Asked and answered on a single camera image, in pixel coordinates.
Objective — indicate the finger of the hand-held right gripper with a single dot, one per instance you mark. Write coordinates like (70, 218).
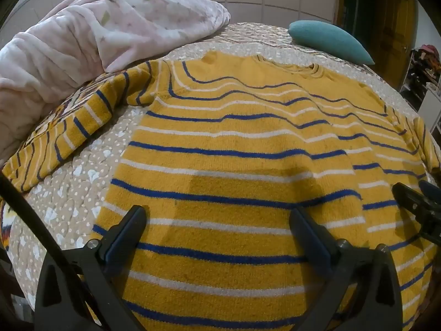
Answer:
(430, 188)
(408, 198)

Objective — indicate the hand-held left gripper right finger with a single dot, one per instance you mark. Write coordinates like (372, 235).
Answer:
(311, 241)

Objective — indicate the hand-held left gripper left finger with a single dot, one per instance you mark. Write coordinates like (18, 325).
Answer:
(124, 238)

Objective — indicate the yellow striped sweater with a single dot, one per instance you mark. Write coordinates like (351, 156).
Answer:
(224, 165)

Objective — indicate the beige quilted bedspread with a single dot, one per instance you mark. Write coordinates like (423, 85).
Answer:
(86, 169)

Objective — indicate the white shelf unit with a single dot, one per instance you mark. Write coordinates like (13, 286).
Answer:
(418, 79)

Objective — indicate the sunflower print sheet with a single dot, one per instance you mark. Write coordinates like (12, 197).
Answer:
(5, 220)

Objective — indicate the brown wooden door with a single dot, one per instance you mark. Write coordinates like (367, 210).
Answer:
(386, 24)

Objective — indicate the teal pillow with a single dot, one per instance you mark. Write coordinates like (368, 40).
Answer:
(327, 39)

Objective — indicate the pink floral blanket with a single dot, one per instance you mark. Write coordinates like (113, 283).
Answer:
(69, 41)

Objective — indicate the grey curved headboard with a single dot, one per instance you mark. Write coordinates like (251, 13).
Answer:
(24, 17)

